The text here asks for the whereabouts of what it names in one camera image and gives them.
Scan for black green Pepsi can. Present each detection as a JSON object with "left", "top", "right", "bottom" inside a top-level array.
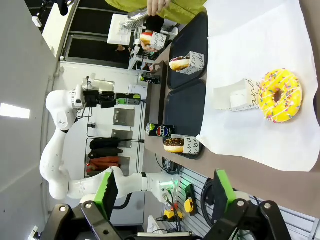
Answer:
[
  {"left": 145, "top": 122, "right": 176, "bottom": 138},
  {"left": 139, "top": 72, "right": 161, "bottom": 86},
  {"left": 115, "top": 92, "right": 142, "bottom": 106}
]

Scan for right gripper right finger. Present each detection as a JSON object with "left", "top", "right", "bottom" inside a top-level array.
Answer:
[{"left": 203, "top": 169, "right": 292, "bottom": 240}]

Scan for chocolate donut with pink sprinkles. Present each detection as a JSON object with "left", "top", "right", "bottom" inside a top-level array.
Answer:
[{"left": 169, "top": 56, "right": 191, "bottom": 72}]

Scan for person's left hand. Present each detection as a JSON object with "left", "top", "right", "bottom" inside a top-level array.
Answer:
[{"left": 140, "top": 41, "right": 159, "bottom": 54}]

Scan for white cabinet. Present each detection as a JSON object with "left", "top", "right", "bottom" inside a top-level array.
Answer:
[{"left": 106, "top": 13, "right": 134, "bottom": 46}]

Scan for bright ceiling light panel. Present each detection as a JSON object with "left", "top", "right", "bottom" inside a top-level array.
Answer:
[{"left": 0, "top": 102, "right": 31, "bottom": 120}]

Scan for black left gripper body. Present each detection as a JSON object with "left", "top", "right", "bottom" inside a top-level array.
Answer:
[{"left": 83, "top": 90, "right": 102, "bottom": 109}]

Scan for grey metal wall plate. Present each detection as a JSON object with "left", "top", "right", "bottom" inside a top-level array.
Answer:
[
  {"left": 113, "top": 107, "right": 136, "bottom": 127},
  {"left": 119, "top": 156, "right": 131, "bottom": 177},
  {"left": 111, "top": 129, "right": 134, "bottom": 149}
]

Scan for white paper sheet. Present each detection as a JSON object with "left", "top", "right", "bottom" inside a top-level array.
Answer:
[{"left": 195, "top": 0, "right": 320, "bottom": 173}]

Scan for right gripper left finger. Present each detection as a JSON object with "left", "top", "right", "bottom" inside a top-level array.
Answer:
[{"left": 42, "top": 167, "right": 123, "bottom": 240}]

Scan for brown plastic tray with handle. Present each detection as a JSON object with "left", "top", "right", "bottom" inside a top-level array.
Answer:
[{"left": 144, "top": 60, "right": 169, "bottom": 127}]

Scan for black yellow control box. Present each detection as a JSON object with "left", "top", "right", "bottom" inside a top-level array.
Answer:
[{"left": 184, "top": 184, "right": 199, "bottom": 216}]

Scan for person's right hand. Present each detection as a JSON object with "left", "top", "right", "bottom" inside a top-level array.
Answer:
[{"left": 146, "top": 0, "right": 172, "bottom": 17}]

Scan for yellow emergency stop button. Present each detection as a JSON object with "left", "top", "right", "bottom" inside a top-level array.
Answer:
[{"left": 163, "top": 209, "right": 185, "bottom": 223}]

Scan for black coiled cable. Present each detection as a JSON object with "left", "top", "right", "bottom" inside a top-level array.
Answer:
[{"left": 201, "top": 179, "right": 216, "bottom": 227}]

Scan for yellow sprinkled donut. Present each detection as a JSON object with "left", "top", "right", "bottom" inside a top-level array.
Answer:
[{"left": 257, "top": 68, "right": 304, "bottom": 124}]

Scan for person in yellow-green jacket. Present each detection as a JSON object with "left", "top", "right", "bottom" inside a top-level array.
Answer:
[{"left": 104, "top": 0, "right": 209, "bottom": 34}]

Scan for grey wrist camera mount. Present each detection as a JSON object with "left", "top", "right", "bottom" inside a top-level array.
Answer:
[{"left": 81, "top": 73, "right": 98, "bottom": 92}]

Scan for silver metal tongs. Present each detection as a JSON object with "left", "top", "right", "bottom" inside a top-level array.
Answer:
[{"left": 120, "top": 6, "right": 151, "bottom": 30}]

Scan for chocolate donut with yellow sprinkles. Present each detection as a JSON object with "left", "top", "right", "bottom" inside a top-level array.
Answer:
[{"left": 163, "top": 137, "right": 185, "bottom": 154}]

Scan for black jacket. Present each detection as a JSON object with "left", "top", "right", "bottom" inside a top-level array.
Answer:
[
  {"left": 87, "top": 147, "right": 124, "bottom": 159},
  {"left": 89, "top": 137, "right": 121, "bottom": 151}
]

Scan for aluminium slotted panel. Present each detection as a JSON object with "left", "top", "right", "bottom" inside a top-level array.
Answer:
[{"left": 161, "top": 166, "right": 320, "bottom": 240}]

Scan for orange red jacket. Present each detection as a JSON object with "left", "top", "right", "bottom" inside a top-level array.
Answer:
[{"left": 87, "top": 156, "right": 123, "bottom": 172}]

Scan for black plastic tray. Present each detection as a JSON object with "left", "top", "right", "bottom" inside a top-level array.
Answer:
[
  {"left": 166, "top": 11, "right": 209, "bottom": 91},
  {"left": 163, "top": 79, "right": 207, "bottom": 160}
]

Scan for red white glazed donut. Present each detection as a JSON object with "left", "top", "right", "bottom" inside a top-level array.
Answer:
[{"left": 139, "top": 31, "right": 154, "bottom": 46}]

